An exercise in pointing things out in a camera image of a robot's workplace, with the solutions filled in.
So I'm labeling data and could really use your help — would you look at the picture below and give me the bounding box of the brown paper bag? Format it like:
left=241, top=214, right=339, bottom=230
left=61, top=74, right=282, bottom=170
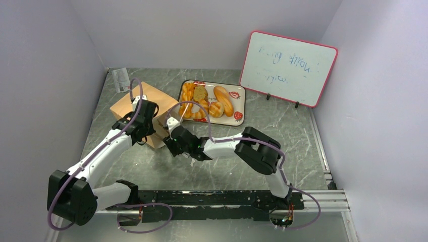
left=110, top=82, right=178, bottom=149

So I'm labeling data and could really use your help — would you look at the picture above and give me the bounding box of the round orange fake bun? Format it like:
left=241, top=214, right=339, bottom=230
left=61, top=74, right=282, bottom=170
left=208, top=101, right=224, bottom=118

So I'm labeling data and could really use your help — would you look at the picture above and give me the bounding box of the braided orange fake bread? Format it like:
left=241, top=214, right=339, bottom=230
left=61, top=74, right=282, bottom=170
left=179, top=82, right=208, bottom=119

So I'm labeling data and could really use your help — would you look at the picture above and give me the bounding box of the strawberry pattern tray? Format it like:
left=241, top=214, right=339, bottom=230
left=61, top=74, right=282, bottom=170
left=178, top=80, right=246, bottom=126

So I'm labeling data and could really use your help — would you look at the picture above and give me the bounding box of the long orange fake baguette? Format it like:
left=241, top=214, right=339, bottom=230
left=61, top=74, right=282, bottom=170
left=213, top=86, right=235, bottom=117

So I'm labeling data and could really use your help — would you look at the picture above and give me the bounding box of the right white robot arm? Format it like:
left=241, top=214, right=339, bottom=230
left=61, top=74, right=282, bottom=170
left=163, top=125, right=292, bottom=209

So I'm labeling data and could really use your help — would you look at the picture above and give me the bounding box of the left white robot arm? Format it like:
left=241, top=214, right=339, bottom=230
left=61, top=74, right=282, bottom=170
left=47, top=99, right=158, bottom=226

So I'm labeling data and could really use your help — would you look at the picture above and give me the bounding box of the clear plastic wrapper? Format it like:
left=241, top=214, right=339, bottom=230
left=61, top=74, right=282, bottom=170
left=112, top=68, right=130, bottom=93

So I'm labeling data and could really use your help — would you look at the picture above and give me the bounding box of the pink framed whiteboard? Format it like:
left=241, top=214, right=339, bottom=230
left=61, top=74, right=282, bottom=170
left=239, top=31, right=339, bottom=107

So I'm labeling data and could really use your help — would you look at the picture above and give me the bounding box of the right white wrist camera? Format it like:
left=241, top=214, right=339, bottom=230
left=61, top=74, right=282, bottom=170
left=166, top=117, right=181, bottom=134

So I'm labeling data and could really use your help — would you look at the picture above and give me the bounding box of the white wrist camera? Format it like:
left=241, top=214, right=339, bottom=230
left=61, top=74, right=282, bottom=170
left=166, top=117, right=181, bottom=134
left=132, top=94, right=147, bottom=111

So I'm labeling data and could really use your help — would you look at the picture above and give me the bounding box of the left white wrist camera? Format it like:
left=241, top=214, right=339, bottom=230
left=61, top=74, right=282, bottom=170
left=132, top=94, right=147, bottom=111

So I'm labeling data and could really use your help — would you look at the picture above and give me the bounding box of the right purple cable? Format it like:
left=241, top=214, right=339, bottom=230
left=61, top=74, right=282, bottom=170
left=164, top=101, right=322, bottom=232

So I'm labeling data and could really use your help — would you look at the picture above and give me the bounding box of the purple cable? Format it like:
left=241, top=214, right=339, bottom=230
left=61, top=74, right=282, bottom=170
left=46, top=78, right=174, bottom=234
left=164, top=101, right=322, bottom=232

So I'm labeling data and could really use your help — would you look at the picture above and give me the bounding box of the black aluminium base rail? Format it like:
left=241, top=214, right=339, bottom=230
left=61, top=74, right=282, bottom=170
left=55, top=190, right=352, bottom=223

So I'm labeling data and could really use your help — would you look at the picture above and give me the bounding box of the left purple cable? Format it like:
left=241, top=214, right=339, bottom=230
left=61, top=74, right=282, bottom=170
left=46, top=78, right=174, bottom=234

